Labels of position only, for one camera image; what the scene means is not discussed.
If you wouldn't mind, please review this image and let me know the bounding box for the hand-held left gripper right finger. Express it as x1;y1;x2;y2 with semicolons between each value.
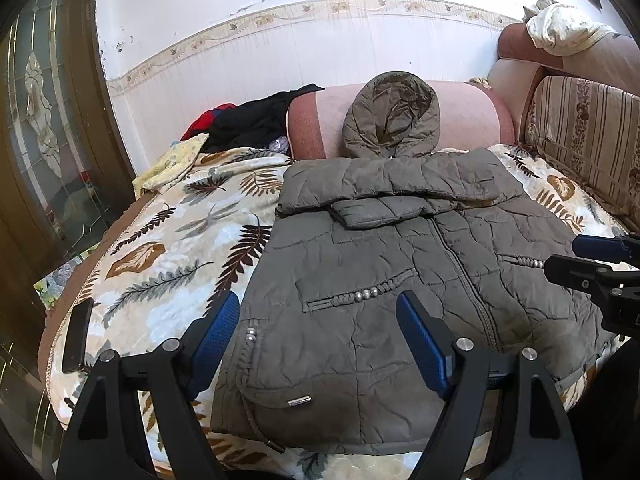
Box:
395;290;583;480

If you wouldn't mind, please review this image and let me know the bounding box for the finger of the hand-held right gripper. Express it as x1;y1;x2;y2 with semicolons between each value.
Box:
543;254;640;293
572;233;640;262

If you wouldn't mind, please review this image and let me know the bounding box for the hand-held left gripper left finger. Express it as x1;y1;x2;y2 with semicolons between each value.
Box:
56;291;241;480

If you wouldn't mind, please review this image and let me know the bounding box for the olive quilted hooded jacket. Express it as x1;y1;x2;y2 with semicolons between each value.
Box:
210;71;618;456

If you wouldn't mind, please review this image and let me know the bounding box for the leaf print blanket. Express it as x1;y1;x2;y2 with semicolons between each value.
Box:
42;142;631;480

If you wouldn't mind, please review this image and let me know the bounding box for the striped sofa cushion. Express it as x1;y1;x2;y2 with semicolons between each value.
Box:
525;76;640;226

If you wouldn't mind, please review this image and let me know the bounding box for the black phone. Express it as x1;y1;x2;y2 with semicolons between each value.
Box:
61;298;95;373

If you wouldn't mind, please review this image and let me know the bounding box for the yellow patterned cloth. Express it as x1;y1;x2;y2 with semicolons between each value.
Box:
132;133;210;198

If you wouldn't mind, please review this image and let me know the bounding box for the pink sofa backrest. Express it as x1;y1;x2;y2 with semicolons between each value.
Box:
487;22;640;146

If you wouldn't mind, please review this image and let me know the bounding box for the red garment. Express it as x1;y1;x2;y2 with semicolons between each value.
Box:
181;103;237;141

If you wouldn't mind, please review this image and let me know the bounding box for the white crumpled cloth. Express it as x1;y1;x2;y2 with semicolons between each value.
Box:
524;0;621;56

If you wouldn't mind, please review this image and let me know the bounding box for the black garment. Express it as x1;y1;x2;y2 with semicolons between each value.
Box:
205;83;326;153

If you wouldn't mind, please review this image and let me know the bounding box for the pink sofa bolster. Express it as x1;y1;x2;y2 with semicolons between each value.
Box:
286;80;516;161

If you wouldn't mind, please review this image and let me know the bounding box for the wooden door with glass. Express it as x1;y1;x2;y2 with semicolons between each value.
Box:
0;0;136;461

